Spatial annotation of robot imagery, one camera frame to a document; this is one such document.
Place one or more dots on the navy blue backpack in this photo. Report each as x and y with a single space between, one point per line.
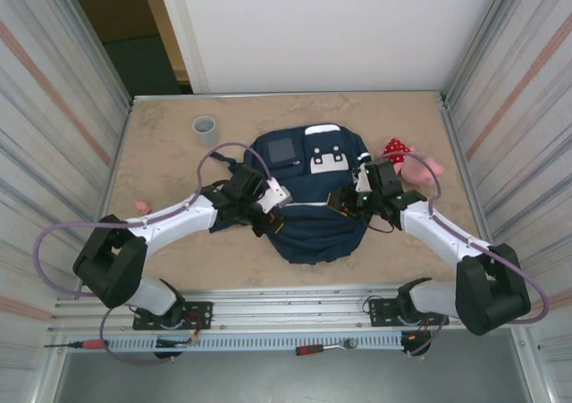
322 237

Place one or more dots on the pink plush pig red dress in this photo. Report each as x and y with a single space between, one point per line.
395 146

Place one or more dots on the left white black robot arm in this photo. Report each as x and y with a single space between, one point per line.
179 215

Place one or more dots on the grey plastic cup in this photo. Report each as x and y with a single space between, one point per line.
205 130

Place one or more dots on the small pink pig figure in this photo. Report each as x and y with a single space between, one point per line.
143 207

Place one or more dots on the tan wooden door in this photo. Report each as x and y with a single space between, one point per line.
165 19

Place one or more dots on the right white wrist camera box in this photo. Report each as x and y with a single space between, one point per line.
361 179

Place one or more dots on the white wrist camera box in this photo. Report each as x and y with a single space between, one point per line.
361 179
273 194

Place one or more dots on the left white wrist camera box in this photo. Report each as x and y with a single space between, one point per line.
273 194

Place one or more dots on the aluminium mounting rail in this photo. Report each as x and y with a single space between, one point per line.
290 307

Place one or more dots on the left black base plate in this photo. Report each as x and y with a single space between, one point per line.
201 309

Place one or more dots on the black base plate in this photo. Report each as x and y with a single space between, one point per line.
380 307
201 309

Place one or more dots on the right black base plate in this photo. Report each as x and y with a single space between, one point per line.
380 307

